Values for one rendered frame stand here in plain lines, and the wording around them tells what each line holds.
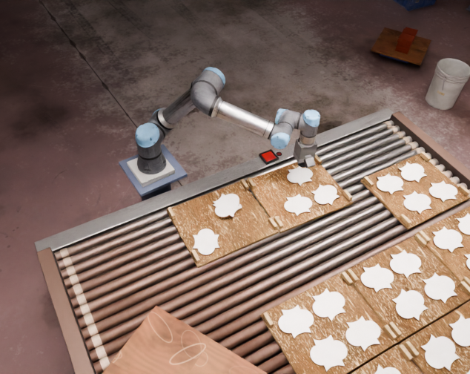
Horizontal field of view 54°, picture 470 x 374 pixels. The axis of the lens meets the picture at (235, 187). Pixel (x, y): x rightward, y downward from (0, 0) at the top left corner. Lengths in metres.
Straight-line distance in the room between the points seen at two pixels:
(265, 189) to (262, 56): 2.79
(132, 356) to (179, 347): 0.17
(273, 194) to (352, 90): 2.50
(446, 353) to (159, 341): 1.08
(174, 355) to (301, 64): 3.62
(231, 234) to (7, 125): 2.75
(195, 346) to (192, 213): 0.69
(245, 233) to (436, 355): 0.90
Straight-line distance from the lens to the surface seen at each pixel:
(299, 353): 1.85
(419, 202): 2.40
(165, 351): 1.73
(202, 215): 2.15
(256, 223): 2.13
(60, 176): 3.77
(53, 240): 2.22
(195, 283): 1.98
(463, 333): 2.08
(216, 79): 2.10
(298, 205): 2.21
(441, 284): 2.16
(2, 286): 3.31
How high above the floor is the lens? 2.64
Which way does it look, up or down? 49 degrees down
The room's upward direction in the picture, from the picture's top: 3 degrees clockwise
